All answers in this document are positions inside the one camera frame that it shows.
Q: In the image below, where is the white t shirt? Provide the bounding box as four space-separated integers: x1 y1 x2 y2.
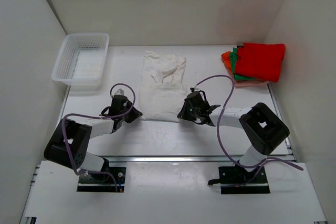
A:
139 51 187 122

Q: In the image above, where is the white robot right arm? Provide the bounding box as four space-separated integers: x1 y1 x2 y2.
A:
177 91 290 182

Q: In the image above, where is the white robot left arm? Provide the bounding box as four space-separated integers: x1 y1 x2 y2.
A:
44 94 142 181

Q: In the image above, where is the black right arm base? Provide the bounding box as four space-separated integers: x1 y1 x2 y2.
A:
207 166 270 195

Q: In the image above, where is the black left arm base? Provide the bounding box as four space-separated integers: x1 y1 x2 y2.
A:
77 166 127 193

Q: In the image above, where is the white plastic basket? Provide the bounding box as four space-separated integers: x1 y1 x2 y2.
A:
51 33 110 87

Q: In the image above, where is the pink folded t shirt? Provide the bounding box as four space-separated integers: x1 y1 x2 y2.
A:
232 76 269 88

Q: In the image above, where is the orange folded t shirt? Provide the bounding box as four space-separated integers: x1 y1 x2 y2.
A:
221 51 233 76

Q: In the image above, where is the green folded t shirt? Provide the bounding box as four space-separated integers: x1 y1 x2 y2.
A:
229 47 256 81

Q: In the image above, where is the red folded t shirt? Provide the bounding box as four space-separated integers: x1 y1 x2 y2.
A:
234 42 286 82

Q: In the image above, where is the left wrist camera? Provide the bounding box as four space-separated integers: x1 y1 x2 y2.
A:
113 88 124 97

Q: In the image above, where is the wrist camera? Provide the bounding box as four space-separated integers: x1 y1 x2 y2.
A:
190 86 201 92
113 88 124 97

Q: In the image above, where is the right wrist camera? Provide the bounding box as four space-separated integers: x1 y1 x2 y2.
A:
190 86 201 92

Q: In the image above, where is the aluminium table rail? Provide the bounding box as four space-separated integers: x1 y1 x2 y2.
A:
104 155 230 163

